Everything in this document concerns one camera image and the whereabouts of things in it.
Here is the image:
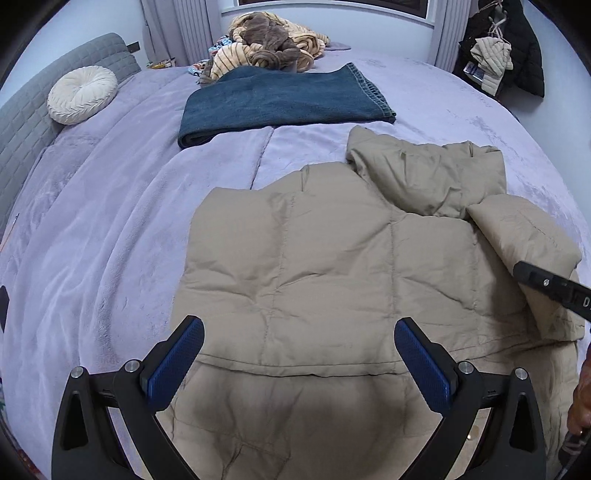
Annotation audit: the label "person's right hand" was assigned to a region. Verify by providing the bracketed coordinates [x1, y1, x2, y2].
[567, 369, 591, 437]

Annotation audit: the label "grey quilted headboard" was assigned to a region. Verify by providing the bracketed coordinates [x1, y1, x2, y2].
[0, 32, 141, 232]

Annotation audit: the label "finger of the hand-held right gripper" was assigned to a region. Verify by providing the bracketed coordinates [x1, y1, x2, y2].
[513, 261, 591, 324]

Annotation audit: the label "black hanging jacket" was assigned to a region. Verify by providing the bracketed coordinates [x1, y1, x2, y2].
[452, 0, 546, 100]

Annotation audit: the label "tan striped plush blanket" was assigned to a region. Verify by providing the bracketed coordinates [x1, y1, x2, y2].
[203, 11, 331, 86]

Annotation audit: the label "colourful printed cloth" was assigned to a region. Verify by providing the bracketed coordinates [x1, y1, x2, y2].
[189, 36, 234, 80]

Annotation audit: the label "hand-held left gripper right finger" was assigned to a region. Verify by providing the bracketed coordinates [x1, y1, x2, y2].
[394, 316, 548, 480]

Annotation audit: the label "round white pleated pillow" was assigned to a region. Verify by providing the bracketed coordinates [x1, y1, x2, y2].
[47, 66, 118, 125]

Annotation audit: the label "grey curtain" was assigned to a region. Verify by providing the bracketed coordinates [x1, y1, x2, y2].
[141, 0, 241, 68]
[431, 0, 468, 72]

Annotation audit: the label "folded blue jeans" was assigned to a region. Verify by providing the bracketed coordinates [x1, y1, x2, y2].
[178, 62, 398, 149]

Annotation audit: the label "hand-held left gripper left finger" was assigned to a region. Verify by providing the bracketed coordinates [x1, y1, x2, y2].
[52, 315, 205, 480]

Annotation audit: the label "beige puffer jacket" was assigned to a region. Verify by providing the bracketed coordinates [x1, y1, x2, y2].
[468, 37, 514, 95]
[154, 124, 587, 480]

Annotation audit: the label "brown plush cloth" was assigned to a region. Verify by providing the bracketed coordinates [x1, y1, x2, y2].
[240, 21, 302, 71]

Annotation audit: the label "beige hanging puffer jacket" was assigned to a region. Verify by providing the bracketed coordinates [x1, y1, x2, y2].
[468, 37, 514, 95]

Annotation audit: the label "lavender fleece bed blanket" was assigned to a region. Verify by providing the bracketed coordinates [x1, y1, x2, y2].
[0, 46, 588, 480]

